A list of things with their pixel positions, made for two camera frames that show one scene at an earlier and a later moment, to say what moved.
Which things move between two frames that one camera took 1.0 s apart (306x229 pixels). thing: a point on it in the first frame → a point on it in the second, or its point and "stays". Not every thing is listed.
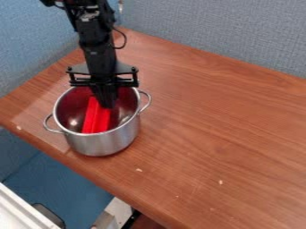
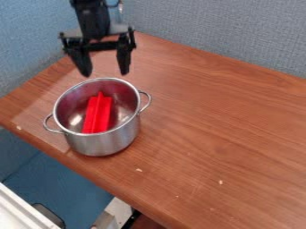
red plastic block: [97, 117] stays
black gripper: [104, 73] → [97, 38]
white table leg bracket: [116, 216] stays
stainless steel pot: [67, 120] stays
